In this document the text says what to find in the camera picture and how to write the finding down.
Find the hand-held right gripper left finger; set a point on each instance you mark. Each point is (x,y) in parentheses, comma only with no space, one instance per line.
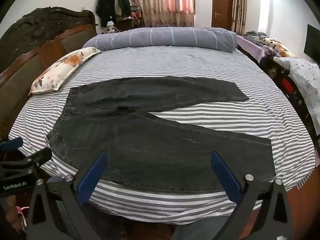
(91,180)

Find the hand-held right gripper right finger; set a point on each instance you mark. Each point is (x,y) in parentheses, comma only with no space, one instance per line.
(226,180)

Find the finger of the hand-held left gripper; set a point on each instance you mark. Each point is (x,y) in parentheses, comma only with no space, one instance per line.
(11,145)
(37,156)

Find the dark grey denim pants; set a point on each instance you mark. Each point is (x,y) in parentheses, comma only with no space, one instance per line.
(150,150)

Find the person's left hand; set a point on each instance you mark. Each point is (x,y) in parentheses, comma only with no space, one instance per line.
(13,212)

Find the carved dark wooden headboard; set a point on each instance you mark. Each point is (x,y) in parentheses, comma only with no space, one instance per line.
(20,80)

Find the floral white pillow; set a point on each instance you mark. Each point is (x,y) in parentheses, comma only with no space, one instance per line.
(62,67)

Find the dark furniture with red panel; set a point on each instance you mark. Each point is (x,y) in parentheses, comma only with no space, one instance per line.
(287,87)

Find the grey white striped bed sheet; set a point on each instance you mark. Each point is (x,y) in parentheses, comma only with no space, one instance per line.
(200,60)

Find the white spotted cloth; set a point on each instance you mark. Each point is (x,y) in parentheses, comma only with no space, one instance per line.
(305,77)

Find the purple bed sheet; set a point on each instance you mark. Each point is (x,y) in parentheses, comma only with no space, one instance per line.
(250,47)

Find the floral dark-spotted pillow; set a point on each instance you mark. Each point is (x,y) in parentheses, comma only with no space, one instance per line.
(277,46)

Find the pile of grey clothes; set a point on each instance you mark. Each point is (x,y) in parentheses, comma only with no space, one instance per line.
(253,36)

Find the grey checked rolled duvet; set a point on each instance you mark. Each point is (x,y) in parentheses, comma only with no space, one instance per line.
(162,37)

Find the dark wooden desk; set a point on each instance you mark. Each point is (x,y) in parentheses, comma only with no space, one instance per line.
(127,22)

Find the black flat screen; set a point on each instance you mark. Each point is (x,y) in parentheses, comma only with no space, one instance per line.
(313,42)

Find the black hanging jacket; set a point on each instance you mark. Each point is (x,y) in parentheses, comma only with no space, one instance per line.
(105,7)

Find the brown wooden door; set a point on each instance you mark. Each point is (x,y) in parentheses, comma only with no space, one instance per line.
(222,5)

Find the narrow patterned pink curtain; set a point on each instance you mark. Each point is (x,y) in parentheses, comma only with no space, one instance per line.
(239,5)

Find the grey hanging jacket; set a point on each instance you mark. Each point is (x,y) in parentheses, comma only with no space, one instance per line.
(122,2)

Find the wide patterned pink curtain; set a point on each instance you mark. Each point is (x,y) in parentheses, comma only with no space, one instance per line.
(160,2)

